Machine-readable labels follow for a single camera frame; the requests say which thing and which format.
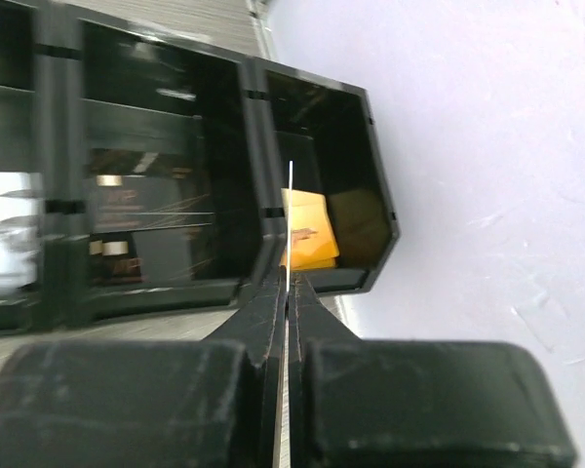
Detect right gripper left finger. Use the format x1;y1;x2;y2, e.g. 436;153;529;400
0;269;288;467

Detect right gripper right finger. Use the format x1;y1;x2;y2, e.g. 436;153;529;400
288;274;578;467

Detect gold card in bin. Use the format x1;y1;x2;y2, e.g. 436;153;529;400
280;188;339;271

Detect dark VIP card in bin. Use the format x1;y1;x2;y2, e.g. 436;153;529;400
89;175;215;287

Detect cards in left bin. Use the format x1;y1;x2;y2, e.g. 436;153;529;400
0;172;43;295

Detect black three-compartment bin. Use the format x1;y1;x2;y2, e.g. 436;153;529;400
0;1;400;335

